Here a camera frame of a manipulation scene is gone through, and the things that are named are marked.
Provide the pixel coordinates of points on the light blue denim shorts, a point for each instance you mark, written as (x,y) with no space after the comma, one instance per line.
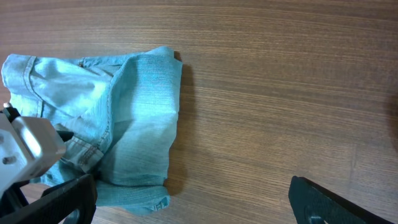
(122,111)

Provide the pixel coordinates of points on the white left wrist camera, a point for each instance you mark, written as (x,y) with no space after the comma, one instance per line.
(28,147)

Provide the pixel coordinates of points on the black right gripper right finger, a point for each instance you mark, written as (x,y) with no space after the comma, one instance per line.
(311,203)

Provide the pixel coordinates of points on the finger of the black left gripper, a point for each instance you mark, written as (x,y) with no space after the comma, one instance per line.
(63,136)

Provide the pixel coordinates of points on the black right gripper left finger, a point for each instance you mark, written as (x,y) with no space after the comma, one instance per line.
(72,202)

